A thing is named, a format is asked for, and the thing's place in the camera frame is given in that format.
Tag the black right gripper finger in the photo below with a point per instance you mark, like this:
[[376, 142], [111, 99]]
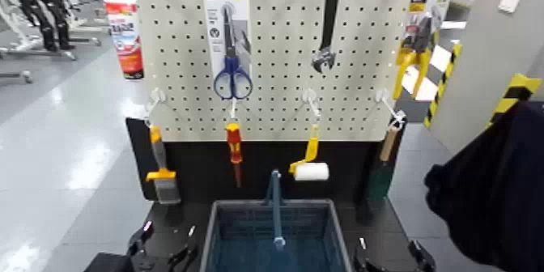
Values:
[[361, 256], [420, 256]]

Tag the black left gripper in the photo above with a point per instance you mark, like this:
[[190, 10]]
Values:
[[110, 263]]

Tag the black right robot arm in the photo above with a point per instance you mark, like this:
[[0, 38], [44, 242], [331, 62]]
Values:
[[501, 188]]

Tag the blue grey plastic crate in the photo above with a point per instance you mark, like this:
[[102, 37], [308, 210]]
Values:
[[276, 222]]

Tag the black back panel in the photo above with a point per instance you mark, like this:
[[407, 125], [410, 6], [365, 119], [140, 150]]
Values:
[[199, 167]]

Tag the red yellow screwdriver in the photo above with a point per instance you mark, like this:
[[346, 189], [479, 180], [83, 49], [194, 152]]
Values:
[[233, 142]]

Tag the white pegboard hook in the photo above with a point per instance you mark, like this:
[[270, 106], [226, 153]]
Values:
[[384, 97], [157, 95], [310, 97], [233, 110]]

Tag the beige perforated pegboard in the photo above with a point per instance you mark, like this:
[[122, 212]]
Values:
[[280, 74]]

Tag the red and white tube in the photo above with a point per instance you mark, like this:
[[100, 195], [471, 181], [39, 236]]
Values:
[[125, 31]]

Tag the grey wheeled stand base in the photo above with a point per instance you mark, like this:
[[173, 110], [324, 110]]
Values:
[[38, 54]]

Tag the black adjustable wrench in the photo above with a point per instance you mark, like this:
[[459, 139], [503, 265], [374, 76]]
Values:
[[329, 18]]

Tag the black humanoid robot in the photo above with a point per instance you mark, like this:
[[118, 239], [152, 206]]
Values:
[[40, 6]]

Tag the white wall plate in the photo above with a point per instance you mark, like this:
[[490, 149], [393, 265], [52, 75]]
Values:
[[511, 0]]

